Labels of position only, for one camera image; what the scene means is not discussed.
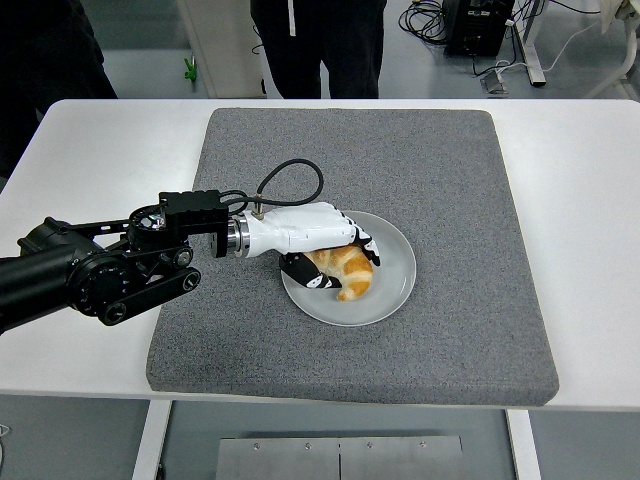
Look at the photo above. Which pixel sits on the light grey round plate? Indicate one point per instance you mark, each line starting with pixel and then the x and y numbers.
pixel 392 290

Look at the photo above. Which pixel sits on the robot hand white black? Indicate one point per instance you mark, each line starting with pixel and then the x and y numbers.
pixel 300 230

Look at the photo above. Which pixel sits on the white desk leg with foot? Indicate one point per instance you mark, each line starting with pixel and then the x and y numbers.
pixel 534 70

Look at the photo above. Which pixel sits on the small green object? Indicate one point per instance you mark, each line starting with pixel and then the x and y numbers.
pixel 189 72

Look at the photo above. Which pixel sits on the black equipment box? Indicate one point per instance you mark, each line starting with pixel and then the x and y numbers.
pixel 475 30

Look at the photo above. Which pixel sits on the white table leg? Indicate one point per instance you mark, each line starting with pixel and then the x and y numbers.
pixel 524 445
pixel 150 440

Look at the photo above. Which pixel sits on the golden croissant bread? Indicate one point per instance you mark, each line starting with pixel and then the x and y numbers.
pixel 357 280

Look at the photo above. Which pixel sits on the grey felt mat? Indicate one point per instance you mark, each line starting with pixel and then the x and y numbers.
pixel 400 150

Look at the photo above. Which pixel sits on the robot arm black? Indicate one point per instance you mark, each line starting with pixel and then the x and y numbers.
pixel 100 280

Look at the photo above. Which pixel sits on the person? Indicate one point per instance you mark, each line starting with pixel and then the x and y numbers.
pixel 325 40
pixel 40 50

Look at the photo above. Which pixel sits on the grey floor pedal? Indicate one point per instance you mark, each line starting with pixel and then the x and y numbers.
pixel 495 84

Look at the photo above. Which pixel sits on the white chair base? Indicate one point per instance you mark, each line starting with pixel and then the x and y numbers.
pixel 627 55

